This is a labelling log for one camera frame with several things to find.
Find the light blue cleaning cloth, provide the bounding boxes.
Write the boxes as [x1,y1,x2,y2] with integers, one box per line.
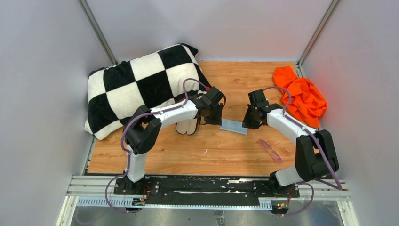
[219,119,247,135]

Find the black glasses case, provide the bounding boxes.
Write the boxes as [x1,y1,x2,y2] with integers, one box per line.
[176,119,199,135]

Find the pink transparent sunglasses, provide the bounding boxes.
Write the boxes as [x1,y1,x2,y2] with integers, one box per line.
[258,139,283,164]

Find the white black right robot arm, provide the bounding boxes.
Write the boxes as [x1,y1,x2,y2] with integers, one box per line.
[242,89,342,197]

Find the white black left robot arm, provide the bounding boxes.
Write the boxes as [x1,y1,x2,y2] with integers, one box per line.
[121,87,226,194]

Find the orange crumpled cloth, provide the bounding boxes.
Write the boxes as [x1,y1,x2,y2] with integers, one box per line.
[272,66,327,128]

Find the black white checkered pillow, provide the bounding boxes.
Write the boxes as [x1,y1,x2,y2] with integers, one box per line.
[84,43,210,140]

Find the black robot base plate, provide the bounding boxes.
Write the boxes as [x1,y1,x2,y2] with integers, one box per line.
[110,175,300,207]

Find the aluminium frame rail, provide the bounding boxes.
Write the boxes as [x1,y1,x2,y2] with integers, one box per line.
[77,0,117,64]

